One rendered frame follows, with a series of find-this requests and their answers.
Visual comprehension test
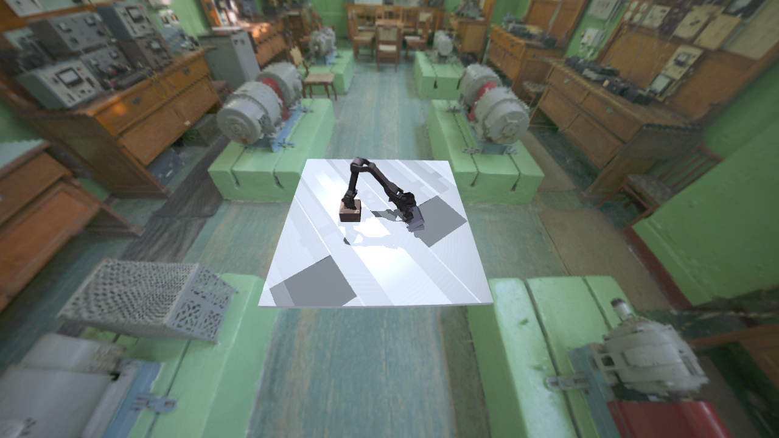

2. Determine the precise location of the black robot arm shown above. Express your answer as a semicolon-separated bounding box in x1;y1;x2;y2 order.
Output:
341;157;416;210

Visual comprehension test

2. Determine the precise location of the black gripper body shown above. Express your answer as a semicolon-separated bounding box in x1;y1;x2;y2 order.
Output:
397;204;414;222

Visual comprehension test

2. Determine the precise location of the dark grey sloped panel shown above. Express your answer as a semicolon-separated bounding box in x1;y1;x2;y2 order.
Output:
406;205;425;232

